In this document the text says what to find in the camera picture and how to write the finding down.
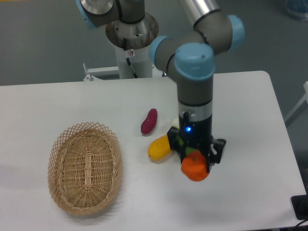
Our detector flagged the black cable on pedestal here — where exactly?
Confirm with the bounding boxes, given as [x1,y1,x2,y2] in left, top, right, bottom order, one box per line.
[123,38,139,79]

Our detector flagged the green bok choy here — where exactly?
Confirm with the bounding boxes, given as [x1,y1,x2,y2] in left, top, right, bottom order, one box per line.
[170,116,193,154]

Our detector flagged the white metal frame right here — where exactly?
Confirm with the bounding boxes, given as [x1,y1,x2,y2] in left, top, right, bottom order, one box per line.
[284,81,308,128]

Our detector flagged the blue object top right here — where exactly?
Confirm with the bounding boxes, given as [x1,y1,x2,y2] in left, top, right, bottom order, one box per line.
[284,0,308,21]

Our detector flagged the yellow mango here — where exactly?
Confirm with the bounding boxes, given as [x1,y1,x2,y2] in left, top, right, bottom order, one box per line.
[147,134,172,161]

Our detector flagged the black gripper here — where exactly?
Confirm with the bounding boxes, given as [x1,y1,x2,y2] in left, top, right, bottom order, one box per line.
[167,112,227,173]

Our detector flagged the black device at table edge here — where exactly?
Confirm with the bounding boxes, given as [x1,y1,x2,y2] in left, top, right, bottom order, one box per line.
[291,194,308,220]

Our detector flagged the orange mandarin fruit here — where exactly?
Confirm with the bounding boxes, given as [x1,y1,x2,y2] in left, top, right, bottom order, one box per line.
[181,151,209,181]

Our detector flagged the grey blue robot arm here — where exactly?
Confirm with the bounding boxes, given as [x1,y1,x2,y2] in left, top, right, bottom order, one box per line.
[76,0,245,175]

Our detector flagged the purple sweet potato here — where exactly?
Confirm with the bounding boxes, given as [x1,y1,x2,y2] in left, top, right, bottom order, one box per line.
[141,108,158,135]

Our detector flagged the woven wicker basket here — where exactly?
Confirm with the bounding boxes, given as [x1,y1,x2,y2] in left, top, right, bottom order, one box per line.
[48,122,122,216]

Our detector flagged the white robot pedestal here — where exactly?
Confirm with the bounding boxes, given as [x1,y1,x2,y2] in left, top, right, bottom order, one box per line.
[82,12,169,81]

